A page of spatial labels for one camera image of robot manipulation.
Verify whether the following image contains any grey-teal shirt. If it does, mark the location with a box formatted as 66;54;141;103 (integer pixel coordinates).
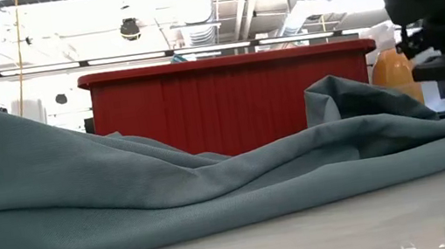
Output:
0;19;445;249

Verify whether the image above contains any red plastic bin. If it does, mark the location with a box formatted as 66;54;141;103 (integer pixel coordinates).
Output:
75;31;390;178

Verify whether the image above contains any orange spray bottle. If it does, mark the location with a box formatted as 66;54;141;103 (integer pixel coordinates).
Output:
359;17;427;113

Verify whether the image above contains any black and white column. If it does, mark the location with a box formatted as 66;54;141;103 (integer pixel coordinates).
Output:
9;96;49;130

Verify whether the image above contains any ceiling light rail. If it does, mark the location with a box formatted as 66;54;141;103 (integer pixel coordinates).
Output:
0;13;374;93

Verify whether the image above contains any corrugated ceiling duct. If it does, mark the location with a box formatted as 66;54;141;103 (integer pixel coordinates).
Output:
165;0;224;52

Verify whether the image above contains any black ceiling camera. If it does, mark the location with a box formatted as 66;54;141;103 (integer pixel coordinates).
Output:
117;16;143;43

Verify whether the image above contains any yellow cable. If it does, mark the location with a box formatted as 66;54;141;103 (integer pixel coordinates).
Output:
2;0;38;120

